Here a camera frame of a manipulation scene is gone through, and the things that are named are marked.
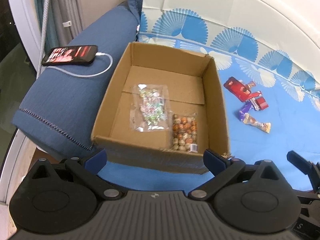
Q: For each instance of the white window frame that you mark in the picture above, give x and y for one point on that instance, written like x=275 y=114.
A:
x=27 y=25

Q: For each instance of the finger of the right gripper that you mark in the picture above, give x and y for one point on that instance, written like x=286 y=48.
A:
x=308 y=168

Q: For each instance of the blue sofa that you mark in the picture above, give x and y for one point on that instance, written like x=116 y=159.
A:
x=59 y=110

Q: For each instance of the blue white patterned sofa cover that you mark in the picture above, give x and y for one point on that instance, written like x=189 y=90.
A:
x=251 y=42

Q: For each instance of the large red snack packet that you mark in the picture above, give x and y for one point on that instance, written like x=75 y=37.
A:
x=240 y=90

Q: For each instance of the yellow beige snack packet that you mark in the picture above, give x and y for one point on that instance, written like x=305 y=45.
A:
x=263 y=126

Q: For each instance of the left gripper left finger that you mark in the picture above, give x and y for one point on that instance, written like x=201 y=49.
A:
x=86 y=170

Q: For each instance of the grey curtain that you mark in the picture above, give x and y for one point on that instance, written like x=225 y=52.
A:
x=65 y=22

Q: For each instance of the purple chocolate bar wrapper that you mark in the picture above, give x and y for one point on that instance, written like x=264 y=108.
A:
x=245 y=109

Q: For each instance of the small red snack packet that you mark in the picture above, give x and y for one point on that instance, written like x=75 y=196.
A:
x=259 y=103

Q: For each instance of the black smartphone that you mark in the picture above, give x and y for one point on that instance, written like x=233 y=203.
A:
x=81 y=55

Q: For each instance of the cardboard box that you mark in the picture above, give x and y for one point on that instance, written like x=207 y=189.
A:
x=193 y=86

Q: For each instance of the small red brown candy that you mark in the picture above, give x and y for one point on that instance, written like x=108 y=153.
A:
x=250 y=85

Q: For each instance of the clear bag of candies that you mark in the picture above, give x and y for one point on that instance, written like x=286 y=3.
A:
x=150 y=108

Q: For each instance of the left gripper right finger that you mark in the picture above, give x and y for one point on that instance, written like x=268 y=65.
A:
x=225 y=173

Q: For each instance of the clear bag of nuts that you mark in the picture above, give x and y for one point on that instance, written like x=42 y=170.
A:
x=184 y=133

